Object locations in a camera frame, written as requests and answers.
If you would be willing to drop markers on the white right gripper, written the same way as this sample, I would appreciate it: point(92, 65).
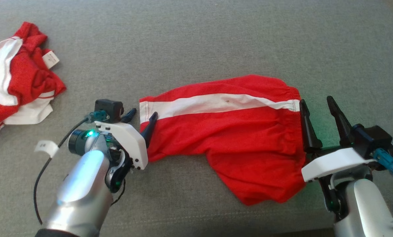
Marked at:
point(334, 163)

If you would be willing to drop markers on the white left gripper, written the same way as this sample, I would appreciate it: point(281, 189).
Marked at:
point(130, 141)

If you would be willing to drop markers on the red shorts with white stripe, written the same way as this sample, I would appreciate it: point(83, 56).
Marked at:
point(242, 138)

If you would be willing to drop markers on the red Bulls basketball jersey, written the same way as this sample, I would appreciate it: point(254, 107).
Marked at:
point(25, 75)

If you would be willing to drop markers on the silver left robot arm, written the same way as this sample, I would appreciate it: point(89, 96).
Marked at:
point(81, 191)

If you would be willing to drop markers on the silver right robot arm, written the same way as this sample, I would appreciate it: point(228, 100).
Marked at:
point(364, 207)

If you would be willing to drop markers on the large grey sofa seat cushion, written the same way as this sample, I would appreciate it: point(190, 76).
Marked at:
point(196, 39)

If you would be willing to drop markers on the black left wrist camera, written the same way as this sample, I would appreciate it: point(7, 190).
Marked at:
point(108, 109)

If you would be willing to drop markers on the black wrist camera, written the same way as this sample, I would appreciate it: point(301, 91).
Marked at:
point(372, 138)
point(108, 109)

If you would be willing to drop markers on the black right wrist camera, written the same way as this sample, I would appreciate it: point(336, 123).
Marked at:
point(372, 138)

